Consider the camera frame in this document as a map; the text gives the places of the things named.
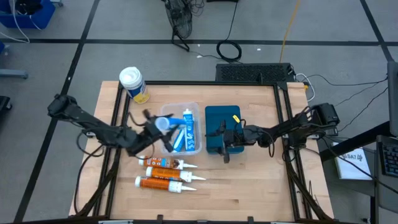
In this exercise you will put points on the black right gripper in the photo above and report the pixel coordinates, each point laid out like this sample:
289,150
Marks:
241,137

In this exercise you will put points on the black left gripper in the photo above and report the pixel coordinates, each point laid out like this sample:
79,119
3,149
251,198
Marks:
144,138

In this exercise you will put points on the blue silicone tube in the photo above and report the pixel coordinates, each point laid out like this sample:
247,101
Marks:
178,141
188,130
178,120

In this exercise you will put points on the orange white sealant tube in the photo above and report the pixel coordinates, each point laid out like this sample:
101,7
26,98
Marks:
155,183
168,173
161,162

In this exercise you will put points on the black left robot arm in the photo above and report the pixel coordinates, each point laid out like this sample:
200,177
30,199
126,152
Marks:
90,119

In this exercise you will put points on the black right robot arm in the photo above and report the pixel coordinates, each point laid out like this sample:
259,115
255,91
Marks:
289,127

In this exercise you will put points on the Lysol wipes canister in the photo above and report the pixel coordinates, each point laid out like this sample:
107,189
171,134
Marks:
133,84

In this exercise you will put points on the clear plastic bin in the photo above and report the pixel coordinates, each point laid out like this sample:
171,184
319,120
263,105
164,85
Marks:
166,110

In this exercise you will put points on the yellow tag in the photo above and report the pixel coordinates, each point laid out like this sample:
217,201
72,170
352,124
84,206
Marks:
236,118

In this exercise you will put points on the black computer case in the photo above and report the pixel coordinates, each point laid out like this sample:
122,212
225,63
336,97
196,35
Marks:
252,73

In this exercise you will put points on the black floor fan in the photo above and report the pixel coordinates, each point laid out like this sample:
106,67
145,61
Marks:
180,18

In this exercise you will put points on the white paper sheet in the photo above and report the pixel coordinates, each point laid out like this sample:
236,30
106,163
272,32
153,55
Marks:
351,168

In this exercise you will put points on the grey metal base bar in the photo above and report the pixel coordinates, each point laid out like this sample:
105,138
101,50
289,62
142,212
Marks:
12,74

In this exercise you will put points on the blue floor bin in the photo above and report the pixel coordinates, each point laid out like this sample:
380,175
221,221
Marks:
43,15

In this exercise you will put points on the black keyboard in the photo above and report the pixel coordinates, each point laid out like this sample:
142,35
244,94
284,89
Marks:
388,158

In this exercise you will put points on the black aluminium table frame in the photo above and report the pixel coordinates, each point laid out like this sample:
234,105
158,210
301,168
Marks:
217,83

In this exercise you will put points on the black desk frame bar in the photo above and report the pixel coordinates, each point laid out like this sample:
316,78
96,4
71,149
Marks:
357,141

